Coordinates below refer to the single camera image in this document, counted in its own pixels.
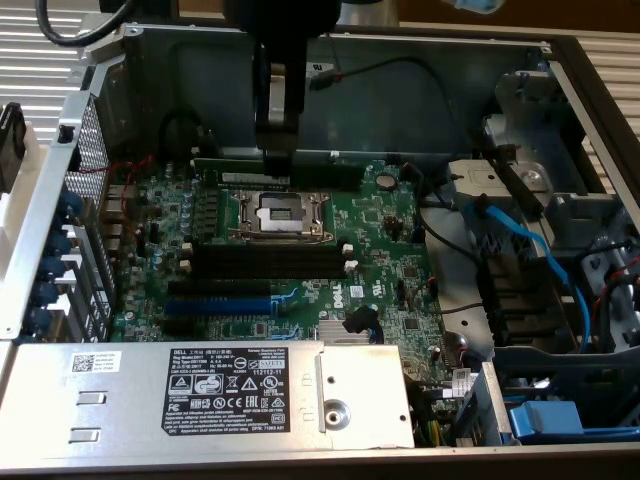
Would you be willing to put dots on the black RAM slot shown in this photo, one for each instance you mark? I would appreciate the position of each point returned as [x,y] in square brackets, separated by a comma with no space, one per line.
[315,153]
[270,270]
[270,251]

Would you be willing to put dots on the silver power supply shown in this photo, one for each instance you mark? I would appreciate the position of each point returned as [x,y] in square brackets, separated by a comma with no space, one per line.
[125,400]

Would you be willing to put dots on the white parts rack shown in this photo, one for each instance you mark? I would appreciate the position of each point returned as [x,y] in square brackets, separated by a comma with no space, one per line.
[20,215]

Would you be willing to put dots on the silver metal drive bracket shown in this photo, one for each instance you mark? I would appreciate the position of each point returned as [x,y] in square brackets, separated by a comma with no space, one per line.
[480,180]

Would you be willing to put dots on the black finned plastic carrier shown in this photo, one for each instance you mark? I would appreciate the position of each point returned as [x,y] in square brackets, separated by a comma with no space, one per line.
[520,300]

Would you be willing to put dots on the green motherboard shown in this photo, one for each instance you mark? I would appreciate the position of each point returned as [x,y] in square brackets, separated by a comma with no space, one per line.
[370,235]

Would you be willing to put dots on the black box behind case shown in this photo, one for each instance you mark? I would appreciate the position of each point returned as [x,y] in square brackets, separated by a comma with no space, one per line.
[155,6]

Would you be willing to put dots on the black plastic bar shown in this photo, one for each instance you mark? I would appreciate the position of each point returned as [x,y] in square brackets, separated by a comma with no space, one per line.
[520,185]

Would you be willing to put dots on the green RAM stick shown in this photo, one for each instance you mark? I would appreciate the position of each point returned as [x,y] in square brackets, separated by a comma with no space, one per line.
[325,175]

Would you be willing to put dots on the blue plastic latch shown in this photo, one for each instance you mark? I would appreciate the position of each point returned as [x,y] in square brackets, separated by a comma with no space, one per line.
[545,420]

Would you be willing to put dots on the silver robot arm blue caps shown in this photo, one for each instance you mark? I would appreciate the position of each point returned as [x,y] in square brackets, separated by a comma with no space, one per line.
[375,10]

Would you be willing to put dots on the grey metal disk bay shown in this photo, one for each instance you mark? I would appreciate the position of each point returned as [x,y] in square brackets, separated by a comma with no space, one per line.
[575,210]

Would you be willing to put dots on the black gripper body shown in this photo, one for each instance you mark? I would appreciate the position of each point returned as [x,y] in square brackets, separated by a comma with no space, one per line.
[282,20]

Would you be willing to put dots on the round coin battery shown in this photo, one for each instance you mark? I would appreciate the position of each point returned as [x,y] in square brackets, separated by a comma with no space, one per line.
[385,181]

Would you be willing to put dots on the dark grey drive cage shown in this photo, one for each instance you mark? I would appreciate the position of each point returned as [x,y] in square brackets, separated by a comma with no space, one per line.
[575,370]

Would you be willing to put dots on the metal CPU socket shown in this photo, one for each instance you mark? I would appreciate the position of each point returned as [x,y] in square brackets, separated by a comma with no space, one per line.
[280,217]

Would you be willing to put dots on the grey metal PC case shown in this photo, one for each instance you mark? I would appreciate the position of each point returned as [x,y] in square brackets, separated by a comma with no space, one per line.
[380,120]

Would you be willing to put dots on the black computer part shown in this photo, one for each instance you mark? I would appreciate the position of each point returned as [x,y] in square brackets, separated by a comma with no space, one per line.
[10,150]

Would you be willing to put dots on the long black expansion slot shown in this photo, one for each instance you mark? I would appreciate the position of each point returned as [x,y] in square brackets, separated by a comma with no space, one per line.
[220,287]

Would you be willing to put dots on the short black expansion slot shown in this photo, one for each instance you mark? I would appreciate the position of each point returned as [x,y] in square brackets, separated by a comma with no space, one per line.
[177,326]

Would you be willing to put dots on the blue expansion slot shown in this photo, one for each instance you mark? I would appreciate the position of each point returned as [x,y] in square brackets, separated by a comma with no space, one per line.
[220,305]

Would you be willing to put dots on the black plug with blue tab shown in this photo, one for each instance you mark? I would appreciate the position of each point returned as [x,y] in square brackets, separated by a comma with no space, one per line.
[357,320]

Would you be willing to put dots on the blue card retainer clip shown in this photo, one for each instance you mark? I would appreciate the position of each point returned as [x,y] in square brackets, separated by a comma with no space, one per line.
[40,318]
[45,293]
[57,242]
[51,267]
[70,205]

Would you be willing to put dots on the silver finned heatsink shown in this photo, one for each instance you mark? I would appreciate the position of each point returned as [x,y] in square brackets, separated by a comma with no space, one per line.
[332,332]

